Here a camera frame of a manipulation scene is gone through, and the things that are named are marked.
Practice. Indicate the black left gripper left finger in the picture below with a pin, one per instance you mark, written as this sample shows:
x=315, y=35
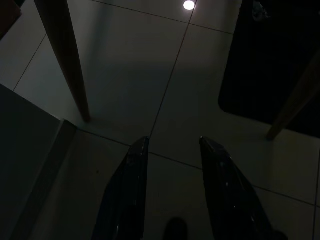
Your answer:
x=127, y=195

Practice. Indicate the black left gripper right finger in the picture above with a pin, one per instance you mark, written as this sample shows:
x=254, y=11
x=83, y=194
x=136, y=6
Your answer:
x=227, y=200

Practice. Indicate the dark floor rug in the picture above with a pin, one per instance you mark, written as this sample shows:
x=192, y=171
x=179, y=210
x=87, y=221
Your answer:
x=262, y=75

